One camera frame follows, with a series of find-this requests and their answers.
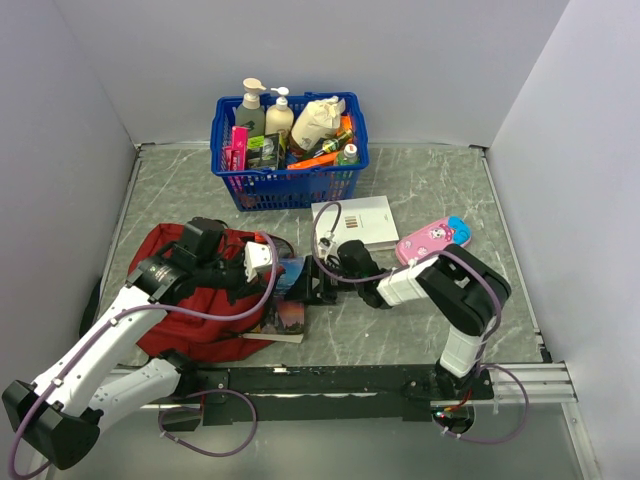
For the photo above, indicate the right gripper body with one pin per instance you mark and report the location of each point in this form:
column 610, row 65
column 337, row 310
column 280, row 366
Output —
column 329, row 285

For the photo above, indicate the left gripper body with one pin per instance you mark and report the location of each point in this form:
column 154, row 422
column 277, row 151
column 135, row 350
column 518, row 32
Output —
column 233, row 277

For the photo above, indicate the red backpack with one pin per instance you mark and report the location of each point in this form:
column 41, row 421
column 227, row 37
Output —
column 204, row 340

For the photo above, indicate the blue Jane Eyre book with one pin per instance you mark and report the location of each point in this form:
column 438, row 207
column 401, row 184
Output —
column 285, row 321

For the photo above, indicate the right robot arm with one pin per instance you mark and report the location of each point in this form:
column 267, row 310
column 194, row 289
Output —
column 467, row 292

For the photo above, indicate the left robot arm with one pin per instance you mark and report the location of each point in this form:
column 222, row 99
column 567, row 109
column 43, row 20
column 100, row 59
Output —
column 200, row 269

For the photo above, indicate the beige paper bag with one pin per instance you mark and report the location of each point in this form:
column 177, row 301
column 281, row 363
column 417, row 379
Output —
column 319, row 119

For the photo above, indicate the white book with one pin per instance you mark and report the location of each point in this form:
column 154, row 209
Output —
column 367, row 219

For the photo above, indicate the blue plastic basket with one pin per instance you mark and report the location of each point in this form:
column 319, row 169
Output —
column 266, row 189

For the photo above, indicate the pink box in basket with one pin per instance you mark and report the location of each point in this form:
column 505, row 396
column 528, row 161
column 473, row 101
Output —
column 235, row 153

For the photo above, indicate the black and green box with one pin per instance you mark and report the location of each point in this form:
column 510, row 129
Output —
column 265, row 152

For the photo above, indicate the green drink bottle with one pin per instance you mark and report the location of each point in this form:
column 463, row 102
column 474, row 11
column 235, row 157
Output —
column 347, row 156

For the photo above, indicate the pink cartoon pencil case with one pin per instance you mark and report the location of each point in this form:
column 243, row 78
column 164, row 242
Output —
column 434, row 236

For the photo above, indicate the grey pump bottle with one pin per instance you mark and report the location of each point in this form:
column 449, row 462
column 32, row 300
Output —
column 251, row 114

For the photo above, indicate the orange package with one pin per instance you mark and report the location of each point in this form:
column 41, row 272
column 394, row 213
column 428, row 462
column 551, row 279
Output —
column 307, row 162

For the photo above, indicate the cream pump bottle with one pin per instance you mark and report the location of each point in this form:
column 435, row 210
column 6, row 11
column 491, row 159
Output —
column 279, row 117

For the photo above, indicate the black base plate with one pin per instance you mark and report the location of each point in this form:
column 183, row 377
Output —
column 227, row 395

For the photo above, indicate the aluminium rail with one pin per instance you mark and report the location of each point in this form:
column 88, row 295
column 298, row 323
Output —
column 540, row 385

